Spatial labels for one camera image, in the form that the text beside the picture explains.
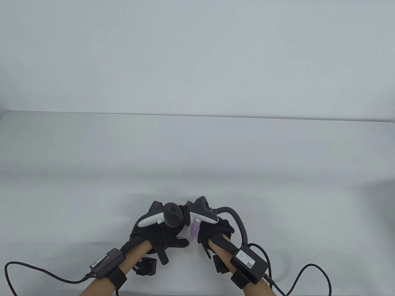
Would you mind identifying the person's left hand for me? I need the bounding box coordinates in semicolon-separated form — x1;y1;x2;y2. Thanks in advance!
119;205;189;255

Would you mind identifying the person's right hand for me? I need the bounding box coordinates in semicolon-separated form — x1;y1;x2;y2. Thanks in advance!
197;217;240;260

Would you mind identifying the white lined paper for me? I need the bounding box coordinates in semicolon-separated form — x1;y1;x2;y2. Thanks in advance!
184;216;216;255

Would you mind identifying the person's left forearm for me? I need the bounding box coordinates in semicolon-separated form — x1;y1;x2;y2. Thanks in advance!
80;240;153;296

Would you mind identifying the black left forearm sensor box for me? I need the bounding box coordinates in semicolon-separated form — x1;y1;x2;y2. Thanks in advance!
89;248;126;278

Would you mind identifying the black right forearm sensor box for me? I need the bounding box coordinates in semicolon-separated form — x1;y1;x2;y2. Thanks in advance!
231;245;268;283

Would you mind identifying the grey white left hand controller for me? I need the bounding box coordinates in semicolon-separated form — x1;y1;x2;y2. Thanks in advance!
137;201;183;228

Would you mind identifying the grey white hand controller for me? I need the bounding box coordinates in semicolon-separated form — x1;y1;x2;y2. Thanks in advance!
137;201;183;228
185;196;249;246

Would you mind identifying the grey white right hand controller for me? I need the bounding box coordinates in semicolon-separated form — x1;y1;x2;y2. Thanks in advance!
185;196;249;246

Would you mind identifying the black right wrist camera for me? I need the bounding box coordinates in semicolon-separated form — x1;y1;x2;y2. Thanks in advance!
212;255;229;275

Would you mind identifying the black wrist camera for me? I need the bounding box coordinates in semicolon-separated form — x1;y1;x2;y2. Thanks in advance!
135;244;169;276
212;255;229;275

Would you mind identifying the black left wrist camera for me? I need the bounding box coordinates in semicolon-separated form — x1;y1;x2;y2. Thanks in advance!
135;244;169;276

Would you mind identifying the black right forearm strap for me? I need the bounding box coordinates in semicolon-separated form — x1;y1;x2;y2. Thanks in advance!
231;271;252;290

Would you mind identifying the black forearm strap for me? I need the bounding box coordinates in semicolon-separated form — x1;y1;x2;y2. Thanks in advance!
231;271;252;290
108;266;128;289

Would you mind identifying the black left forearm strap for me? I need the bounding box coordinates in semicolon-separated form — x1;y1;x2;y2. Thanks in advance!
108;266;128;289

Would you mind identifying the black right braided cable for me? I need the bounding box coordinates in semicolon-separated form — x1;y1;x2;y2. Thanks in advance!
247;244;332;296

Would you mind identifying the black braided cable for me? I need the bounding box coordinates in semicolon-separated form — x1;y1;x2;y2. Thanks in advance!
4;262;93;296
247;244;332;296

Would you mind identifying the black left braided cable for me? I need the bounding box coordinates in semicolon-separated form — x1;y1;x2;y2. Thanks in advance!
4;262;93;296

